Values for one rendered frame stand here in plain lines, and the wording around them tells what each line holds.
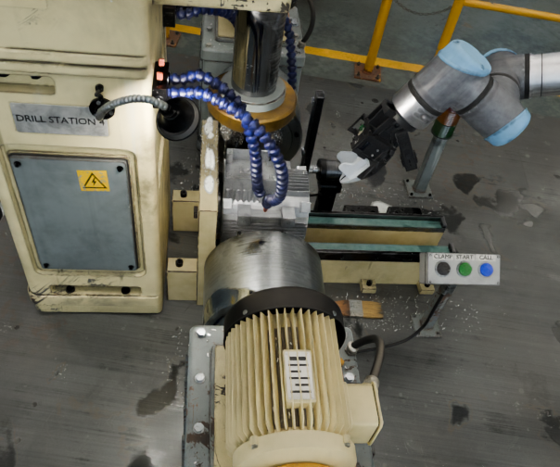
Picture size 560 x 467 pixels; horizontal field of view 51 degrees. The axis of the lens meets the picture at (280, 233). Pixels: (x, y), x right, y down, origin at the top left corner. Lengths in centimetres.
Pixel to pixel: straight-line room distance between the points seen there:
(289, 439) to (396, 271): 90
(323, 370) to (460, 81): 60
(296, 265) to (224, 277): 14
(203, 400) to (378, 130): 62
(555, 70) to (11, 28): 97
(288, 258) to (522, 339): 75
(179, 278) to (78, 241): 28
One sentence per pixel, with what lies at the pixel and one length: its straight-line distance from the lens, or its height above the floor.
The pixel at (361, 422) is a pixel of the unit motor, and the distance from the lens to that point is 81.
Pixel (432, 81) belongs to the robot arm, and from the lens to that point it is 114.
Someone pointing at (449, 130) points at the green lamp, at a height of 106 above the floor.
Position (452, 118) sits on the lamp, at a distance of 169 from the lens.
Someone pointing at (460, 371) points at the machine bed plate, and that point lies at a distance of 153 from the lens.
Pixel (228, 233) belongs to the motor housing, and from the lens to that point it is 134.
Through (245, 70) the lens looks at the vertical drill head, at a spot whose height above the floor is 141.
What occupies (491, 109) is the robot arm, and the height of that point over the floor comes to 142.
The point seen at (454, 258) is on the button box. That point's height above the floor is 108.
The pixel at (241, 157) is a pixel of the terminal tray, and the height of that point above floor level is 112.
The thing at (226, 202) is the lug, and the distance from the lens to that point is 131.
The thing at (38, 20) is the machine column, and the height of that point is 156.
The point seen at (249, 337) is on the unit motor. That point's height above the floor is 134.
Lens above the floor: 203
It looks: 48 degrees down
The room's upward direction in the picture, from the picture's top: 11 degrees clockwise
